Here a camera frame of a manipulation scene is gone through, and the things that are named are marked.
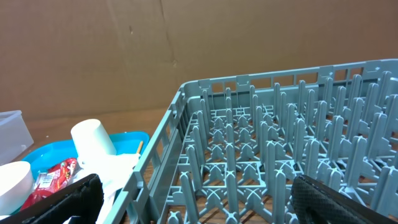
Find cream bowl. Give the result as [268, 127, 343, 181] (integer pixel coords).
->
[1, 161, 34, 215]

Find red snack wrapper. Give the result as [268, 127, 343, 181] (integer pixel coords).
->
[21, 158, 78, 210]

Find clear plastic bin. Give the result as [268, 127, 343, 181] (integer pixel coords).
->
[0, 110, 34, 165]

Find wooden chopstick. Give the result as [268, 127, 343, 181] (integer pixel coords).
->
[136, 141, 144, 154]

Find white napkin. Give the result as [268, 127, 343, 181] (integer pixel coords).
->
[71, 153, 141, 223]

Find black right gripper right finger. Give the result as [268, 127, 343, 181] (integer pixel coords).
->
[291, 175, 397, 224]

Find teal serving tray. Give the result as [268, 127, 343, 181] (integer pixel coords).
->
[23, 131, 149, 186]

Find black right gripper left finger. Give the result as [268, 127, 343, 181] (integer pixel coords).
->
[1, 174, 104, 224]

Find grey dishwasher rack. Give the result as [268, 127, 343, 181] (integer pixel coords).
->
[105, 59, 397, 223]

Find white cup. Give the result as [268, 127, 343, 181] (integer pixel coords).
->
[70, 119, 116, 160]

